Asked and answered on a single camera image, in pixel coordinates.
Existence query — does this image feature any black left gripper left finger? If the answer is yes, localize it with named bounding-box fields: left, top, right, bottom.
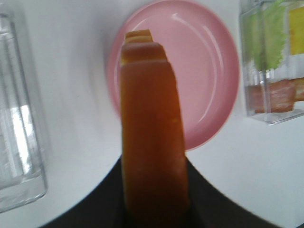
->
left=43, top=159, right=125, bottom=228

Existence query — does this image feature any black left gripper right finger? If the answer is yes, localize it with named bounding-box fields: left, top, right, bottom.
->
left=186, top=161, right=277, bottom=228

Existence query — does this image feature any bread slice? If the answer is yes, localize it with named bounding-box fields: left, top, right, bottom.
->
left=120, top=30, right=190, bottom=228

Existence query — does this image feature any bacon strip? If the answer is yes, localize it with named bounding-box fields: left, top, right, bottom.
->
left=249, top=78, right=304, bottom=113

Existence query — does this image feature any green lettuce leaf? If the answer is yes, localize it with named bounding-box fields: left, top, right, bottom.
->
left=243, top=0, right=286, bottom=71

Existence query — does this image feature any yellow cheese slice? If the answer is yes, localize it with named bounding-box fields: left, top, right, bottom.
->
left=289, top=7, right=304, bottom=55

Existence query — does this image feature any clear left plastic tray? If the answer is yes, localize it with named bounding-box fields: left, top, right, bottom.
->
left=0, top=12, right=47, bottom=212

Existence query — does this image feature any clear plastic tray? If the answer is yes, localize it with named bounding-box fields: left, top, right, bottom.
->
left=240, top=0, right=304, bottom=125
left=0, top=12, right=47, bottom=212

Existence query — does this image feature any pink round plate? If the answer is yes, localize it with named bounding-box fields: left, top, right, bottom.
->
left=107, top=0, right=240, bottom=150

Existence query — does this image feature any clear right plastic tray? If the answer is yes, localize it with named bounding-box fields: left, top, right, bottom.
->
left=240, top=0, right=304, bottom=125

